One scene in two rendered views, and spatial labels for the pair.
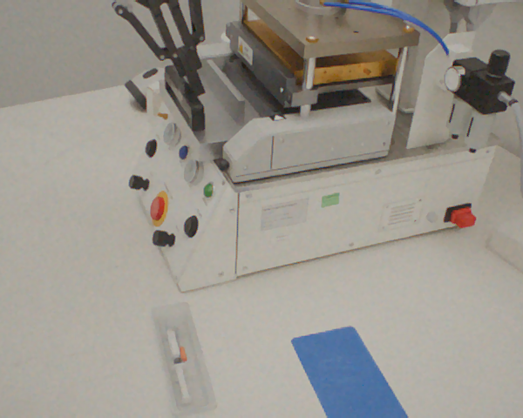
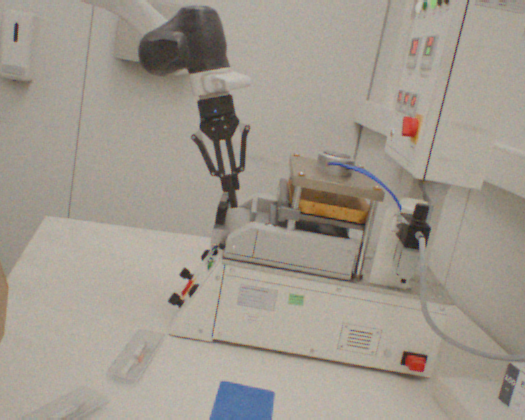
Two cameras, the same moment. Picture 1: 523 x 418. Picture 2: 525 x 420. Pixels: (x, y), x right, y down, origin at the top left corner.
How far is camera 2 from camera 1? 0.59 m
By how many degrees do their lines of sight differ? 31
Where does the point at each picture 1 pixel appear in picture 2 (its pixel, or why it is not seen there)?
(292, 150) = (271, 246)
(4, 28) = (185, 208)
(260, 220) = (237, 295)
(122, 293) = (130, 322)
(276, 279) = (241, 352)
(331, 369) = (235, 403)
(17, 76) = not seen: hidden behind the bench
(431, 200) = (388, 337)
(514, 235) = (451, 385)
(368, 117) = (334, 242)
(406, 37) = (373, 193)
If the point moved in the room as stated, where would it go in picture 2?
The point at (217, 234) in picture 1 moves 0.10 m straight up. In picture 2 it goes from (203, 294) to (212, 245)
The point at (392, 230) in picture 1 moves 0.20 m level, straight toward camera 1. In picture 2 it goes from (350, 352) to (291, 379)
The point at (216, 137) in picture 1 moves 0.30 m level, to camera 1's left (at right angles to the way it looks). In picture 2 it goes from (227, 229) to (109, 191)
